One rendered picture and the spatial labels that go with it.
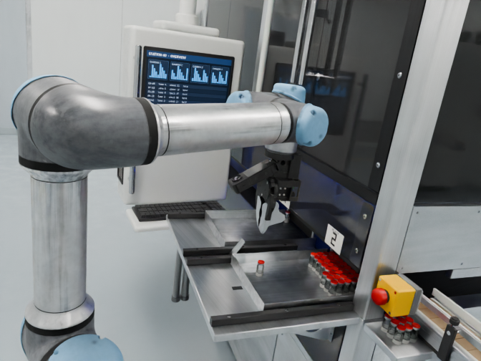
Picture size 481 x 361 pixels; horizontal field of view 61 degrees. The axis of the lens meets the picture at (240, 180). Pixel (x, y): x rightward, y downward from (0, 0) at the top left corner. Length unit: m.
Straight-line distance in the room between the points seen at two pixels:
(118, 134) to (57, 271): 0.29
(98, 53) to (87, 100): 5.73
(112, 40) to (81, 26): 0.43
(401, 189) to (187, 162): 1.09
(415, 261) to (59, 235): 0.85
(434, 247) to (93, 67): 5.63
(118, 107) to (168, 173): 1.30
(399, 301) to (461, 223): 0.29
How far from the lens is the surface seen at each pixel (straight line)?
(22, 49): 6.34
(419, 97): 0.99
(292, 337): 1.54
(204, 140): 0.61
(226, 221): 1.56
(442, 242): 1.19
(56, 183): 0.68
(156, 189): 1.85
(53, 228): 0.71
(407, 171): 1.02
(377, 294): 1.04
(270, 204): 0.95
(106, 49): 6.29
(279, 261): 1.34
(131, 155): 0.56
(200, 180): 1.90
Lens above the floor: 1.51
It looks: 18 degrees down
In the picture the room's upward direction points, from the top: 8 degrees clockwise
